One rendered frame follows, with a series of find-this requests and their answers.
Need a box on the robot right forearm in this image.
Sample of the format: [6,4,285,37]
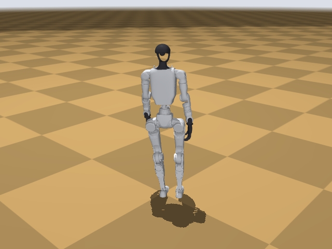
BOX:
[183,94,193,123]

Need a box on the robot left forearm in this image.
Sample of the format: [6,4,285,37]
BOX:
[142,93,150,116]

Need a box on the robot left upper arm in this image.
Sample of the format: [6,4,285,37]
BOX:
[141,70,151,99]

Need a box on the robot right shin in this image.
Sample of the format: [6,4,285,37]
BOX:
[175,154,184,192]

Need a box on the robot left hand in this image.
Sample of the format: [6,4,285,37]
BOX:
[144,113,151,121]

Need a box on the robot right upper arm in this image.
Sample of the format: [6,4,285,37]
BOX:
[174,70,188,102]

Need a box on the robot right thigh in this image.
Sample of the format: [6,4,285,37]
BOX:
[172,118,185,164]

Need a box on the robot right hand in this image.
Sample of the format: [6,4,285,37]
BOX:
[184,118,193,141]

